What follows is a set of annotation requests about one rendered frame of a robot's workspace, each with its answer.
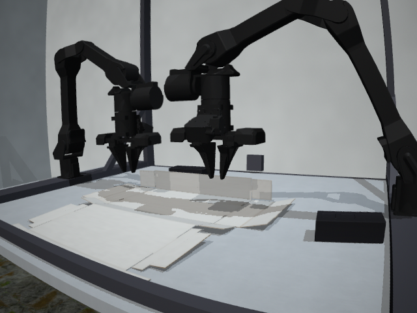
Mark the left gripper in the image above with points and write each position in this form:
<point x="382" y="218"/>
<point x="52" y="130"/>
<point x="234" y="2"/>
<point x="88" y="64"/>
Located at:
<point x="207" y="151"/>

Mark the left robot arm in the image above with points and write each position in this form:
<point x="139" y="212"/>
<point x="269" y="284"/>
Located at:
<point x="337" y="16"/>

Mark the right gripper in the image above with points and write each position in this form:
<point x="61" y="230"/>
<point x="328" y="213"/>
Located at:
<point x="126" y="125"/>

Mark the white cardboard blank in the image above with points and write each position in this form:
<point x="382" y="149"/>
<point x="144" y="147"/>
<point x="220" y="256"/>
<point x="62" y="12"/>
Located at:
<point x="130" y="226"/>

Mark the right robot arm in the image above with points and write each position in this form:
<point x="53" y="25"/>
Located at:
<point x="146" y="96"/>

